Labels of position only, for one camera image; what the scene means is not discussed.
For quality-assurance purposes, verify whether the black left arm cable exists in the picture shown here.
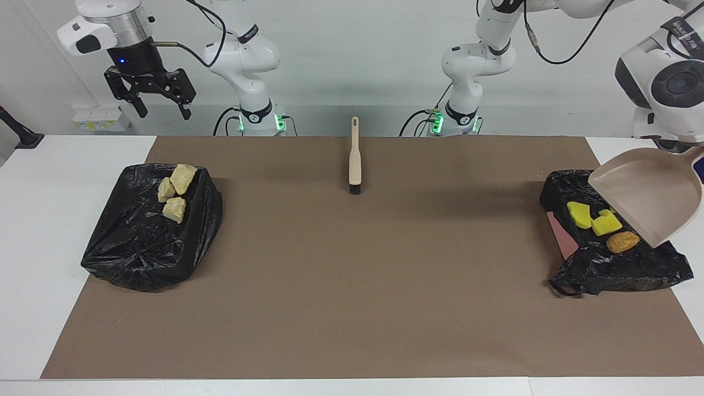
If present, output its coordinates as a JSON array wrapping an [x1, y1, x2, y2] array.
[[521, 0, 618, 65]]

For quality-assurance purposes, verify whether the white wall socket box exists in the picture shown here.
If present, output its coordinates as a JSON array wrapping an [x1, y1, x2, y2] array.
[[71, 106, 133, 131]]

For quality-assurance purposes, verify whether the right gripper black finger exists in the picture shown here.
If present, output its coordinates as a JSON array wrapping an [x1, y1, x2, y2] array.
[[164, 68, 197, 121], [104, 67, 149, 119]]

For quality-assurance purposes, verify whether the brown table mat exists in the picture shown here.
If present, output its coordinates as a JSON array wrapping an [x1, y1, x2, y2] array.
[[40, 136, 704, 380]]

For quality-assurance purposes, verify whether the black camera stand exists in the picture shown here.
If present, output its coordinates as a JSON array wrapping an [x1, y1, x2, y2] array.
[[0, 106, 45, 150]]

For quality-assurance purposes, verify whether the yellow sponge piece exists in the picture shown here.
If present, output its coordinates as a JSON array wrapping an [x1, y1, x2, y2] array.
[[591, 213, 623, 237], [566, 201, 593, 229]]

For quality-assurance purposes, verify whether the brown bread roll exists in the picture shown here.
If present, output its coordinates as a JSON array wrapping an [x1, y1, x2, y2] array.
[[606, 231, 641, 254]]

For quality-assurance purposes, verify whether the black base cable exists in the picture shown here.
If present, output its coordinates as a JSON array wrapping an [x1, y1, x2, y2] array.
[[213, 106, 243, 136], [399, 107, 441, 137]]

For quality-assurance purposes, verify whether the pink bin box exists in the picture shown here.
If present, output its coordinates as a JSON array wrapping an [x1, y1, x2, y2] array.
[[546, 212, 581, 259]]

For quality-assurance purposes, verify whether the beige plastic dustpan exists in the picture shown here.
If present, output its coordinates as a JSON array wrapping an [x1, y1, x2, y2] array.
[[588, 146, 704, 249]]

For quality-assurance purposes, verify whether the large bin with black bag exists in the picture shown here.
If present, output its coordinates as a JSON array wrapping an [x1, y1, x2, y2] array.
[[81, 163, 223, 293]]

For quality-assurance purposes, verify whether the black bag on pink bin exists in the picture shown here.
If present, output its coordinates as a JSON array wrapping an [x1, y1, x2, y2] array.
[[539, 170, 694, 297]]

